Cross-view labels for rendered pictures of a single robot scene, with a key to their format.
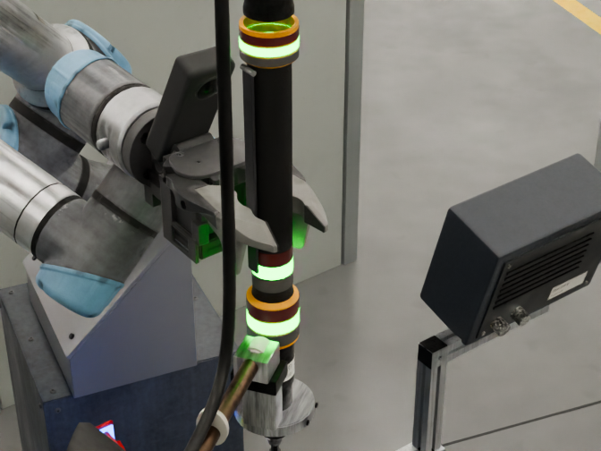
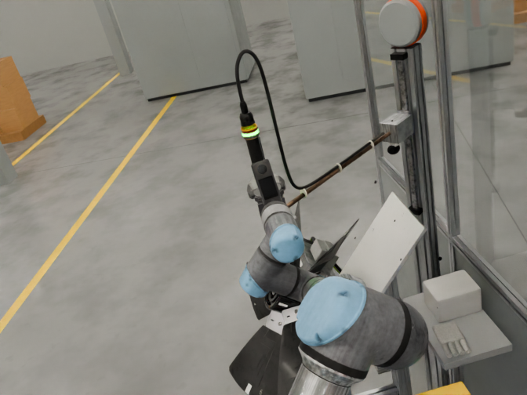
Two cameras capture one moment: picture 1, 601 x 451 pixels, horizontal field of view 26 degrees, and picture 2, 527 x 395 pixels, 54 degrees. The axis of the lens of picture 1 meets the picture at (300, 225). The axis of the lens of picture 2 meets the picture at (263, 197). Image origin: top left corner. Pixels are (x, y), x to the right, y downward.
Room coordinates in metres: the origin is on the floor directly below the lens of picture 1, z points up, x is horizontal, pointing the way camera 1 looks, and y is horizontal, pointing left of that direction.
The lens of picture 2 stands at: (1.92, 0.72, 2.28)
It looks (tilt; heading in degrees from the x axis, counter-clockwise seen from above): 28 degrees down; 214
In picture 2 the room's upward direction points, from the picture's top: 15 degrees counter-clockwise
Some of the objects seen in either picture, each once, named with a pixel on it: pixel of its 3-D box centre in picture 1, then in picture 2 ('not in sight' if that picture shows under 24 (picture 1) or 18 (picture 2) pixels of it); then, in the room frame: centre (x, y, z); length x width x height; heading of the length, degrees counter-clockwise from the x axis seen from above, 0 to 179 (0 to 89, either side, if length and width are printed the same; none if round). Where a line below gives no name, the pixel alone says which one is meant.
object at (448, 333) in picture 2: not in sight; (451, 338); (0.55, 0.41, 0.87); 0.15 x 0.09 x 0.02; 31
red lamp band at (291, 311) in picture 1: (273, 301); not in sight; (0.86, 0.02, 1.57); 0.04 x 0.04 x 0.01
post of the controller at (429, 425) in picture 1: (429, 396); not in sight; (1.47, -0.19, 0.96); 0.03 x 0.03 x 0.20; 36
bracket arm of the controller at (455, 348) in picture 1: (485, 327); not in sight; (1.53, -0.27, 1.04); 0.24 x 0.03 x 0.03; 126
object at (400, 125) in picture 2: not in sight; (397, 127); (0.27, 0.22, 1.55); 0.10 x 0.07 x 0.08; 161
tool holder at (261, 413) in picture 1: (270, 373); not in sight; (0.85, 0.03, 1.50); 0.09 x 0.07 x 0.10; 161
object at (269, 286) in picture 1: (272, 276); not in sight; (0.86, 0.02, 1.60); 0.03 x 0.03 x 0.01
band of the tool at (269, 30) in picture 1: (269, 40); (249, 132); (0.86, 0.02, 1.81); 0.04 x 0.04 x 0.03
